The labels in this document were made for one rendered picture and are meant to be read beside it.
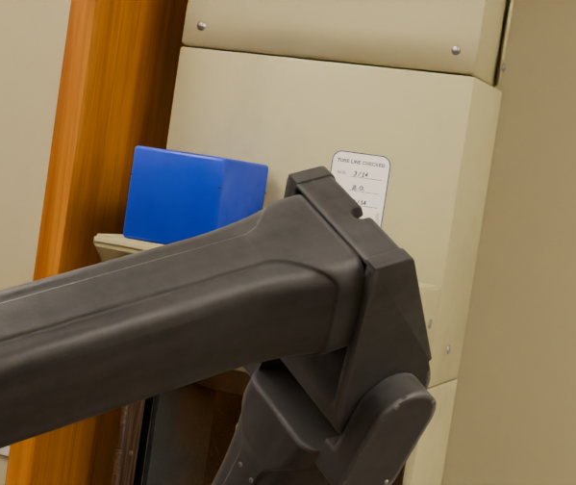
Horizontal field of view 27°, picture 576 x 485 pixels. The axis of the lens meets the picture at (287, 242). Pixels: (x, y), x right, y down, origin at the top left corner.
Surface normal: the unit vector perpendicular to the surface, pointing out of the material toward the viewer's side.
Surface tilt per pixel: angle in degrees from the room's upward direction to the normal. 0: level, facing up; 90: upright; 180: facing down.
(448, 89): 90
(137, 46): 90
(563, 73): 90
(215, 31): 90
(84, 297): 36
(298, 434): 30
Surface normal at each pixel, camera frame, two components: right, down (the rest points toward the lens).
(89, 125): 0.90, 0.15
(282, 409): 0.37, -0.80
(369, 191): -0.40, -0.01
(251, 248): 0.14, -0.76
